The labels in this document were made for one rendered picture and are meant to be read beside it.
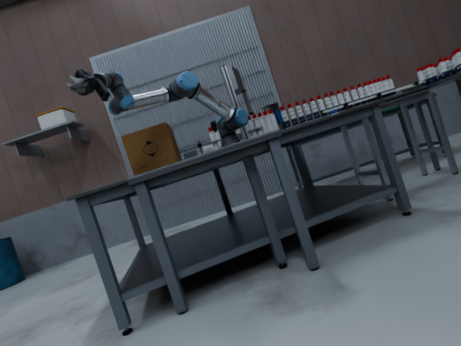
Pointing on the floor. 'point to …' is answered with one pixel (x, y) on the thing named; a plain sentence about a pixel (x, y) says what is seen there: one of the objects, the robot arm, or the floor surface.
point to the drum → (9, 265)
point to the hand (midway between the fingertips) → (73, 88)
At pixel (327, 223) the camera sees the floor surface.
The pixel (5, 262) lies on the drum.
